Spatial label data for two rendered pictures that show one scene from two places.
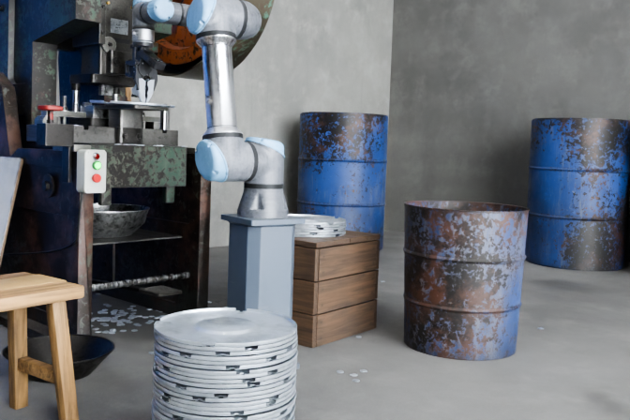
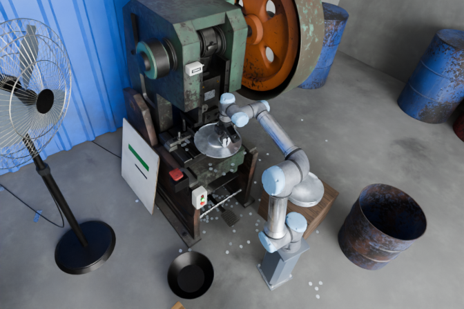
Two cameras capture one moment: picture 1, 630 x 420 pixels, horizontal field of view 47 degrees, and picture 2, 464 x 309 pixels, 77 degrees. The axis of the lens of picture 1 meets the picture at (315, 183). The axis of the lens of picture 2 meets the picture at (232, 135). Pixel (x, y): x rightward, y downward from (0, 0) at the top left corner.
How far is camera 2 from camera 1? 1.92 m
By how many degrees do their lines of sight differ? 40
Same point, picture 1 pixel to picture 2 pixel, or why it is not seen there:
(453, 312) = (367, 258)
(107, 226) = not seen: hidden behind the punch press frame
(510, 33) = not seen: outside the picture
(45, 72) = (165, 104)
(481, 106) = not seen: outside the picture
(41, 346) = (181, 259)
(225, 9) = (289, 185)
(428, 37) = not seen: outside the picture
